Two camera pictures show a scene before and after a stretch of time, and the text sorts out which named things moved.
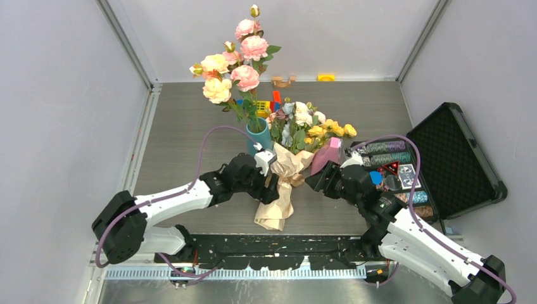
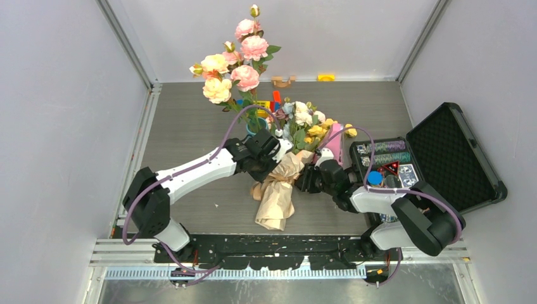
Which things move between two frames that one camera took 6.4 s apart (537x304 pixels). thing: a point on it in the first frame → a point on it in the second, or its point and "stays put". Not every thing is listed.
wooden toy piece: x=277 y=82 stays put
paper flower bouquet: x=296 y=130 stays put
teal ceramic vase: x=258 y=132 stays put
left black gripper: x=265 y=194 → x=261 y=176
